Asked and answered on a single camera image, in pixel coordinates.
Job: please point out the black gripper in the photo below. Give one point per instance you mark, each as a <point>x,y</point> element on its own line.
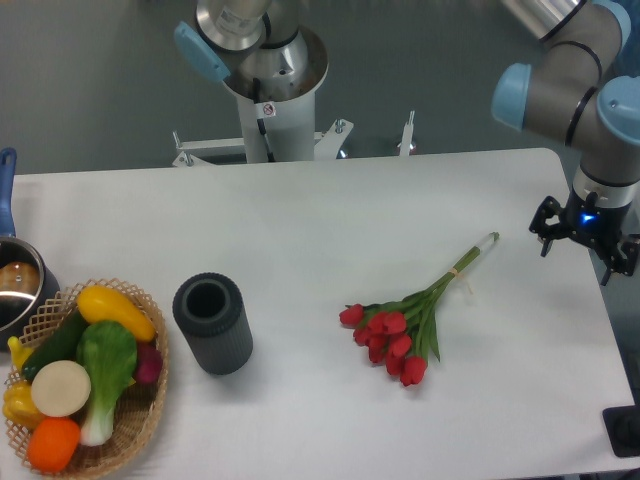
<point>585,221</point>

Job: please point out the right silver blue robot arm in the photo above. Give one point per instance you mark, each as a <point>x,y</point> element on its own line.
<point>568,98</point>

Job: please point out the left silver robot arm base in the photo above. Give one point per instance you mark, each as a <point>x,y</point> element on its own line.
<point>270,63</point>

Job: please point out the black device at edge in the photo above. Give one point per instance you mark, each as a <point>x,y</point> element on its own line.
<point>622,426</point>

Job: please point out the red tulip bouquet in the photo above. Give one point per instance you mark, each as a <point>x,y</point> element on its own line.
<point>402,335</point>

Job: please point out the dark grey ribbed vase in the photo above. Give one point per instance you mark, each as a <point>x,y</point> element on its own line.
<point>209,310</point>

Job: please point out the green bok choy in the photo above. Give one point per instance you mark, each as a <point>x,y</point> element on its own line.
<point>108,353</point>

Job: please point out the yellow squash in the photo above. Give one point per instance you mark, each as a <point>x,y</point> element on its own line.
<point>98,303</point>

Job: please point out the woven wicker basket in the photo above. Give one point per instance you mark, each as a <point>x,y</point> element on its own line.
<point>137,412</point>

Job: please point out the dark green cucumber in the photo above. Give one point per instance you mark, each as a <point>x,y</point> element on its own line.
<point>60,345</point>

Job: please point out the beige round disc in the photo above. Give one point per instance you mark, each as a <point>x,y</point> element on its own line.
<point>61,388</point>

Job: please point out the orange fruit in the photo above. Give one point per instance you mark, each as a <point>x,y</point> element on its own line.
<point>53,444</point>

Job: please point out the yellow banana tip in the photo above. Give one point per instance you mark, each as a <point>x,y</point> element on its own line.
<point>19,352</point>

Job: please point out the yellow bell pepper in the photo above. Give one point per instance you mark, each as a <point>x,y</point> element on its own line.
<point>19,407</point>

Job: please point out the white metal stand frame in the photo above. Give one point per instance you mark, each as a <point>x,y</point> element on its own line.
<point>328,145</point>

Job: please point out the blue handled saucepan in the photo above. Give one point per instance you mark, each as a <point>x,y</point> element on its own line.
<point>26,281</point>

